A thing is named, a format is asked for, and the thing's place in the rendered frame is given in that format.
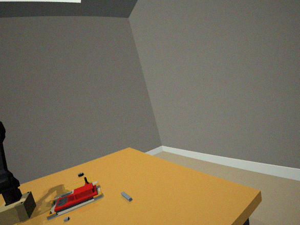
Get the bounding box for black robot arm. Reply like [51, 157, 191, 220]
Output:
[0, 121, 22, 206]

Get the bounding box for grey rectangular bar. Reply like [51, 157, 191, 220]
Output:
[121, 192, 132, 202]

